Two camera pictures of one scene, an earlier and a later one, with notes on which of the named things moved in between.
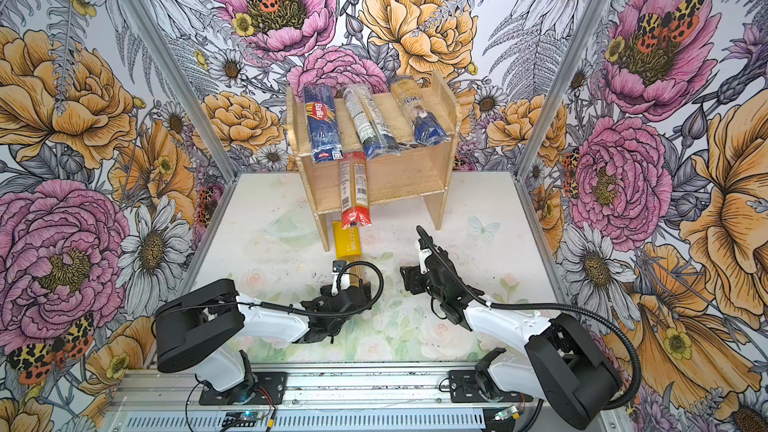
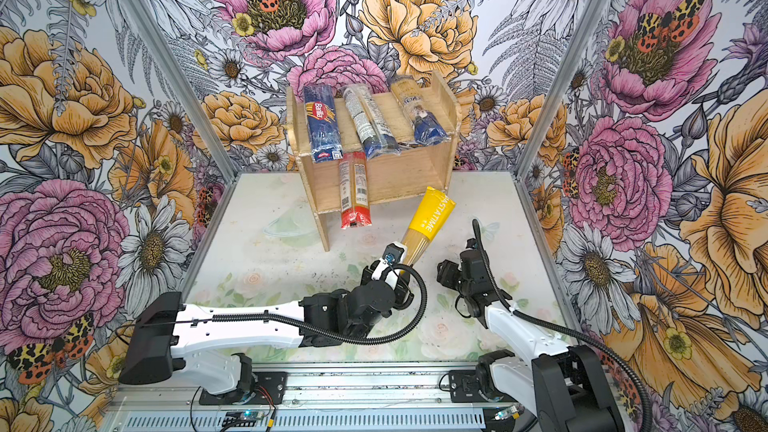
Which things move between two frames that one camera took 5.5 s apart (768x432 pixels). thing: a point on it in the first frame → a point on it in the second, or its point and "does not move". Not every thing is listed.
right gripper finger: (415, 282) → (448, 274)
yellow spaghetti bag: (348, 249) → (428, 222)
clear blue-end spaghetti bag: (377, 136) does not move
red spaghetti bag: (354, 192) does not move
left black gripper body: (326, 292) → (362, 331)
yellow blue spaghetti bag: (427, 126) does not move
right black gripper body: (436, 292) → (465, 286)
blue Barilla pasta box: (323, 123) does not move
